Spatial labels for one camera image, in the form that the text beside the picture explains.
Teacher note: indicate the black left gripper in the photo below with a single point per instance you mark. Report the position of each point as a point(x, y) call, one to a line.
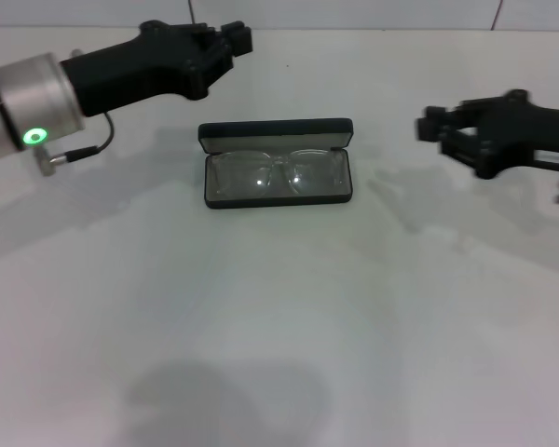
point(135, 65)

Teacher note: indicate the clear plastic glasses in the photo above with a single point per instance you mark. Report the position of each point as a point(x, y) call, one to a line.
point(275, 172)

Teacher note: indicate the translucent connector stub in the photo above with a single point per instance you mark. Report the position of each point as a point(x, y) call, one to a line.
point(76, 53)

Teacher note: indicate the black glasses case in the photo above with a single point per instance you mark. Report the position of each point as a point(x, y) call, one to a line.
point(275, 139)

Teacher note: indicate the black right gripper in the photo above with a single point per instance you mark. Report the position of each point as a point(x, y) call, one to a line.
point(526, 135)

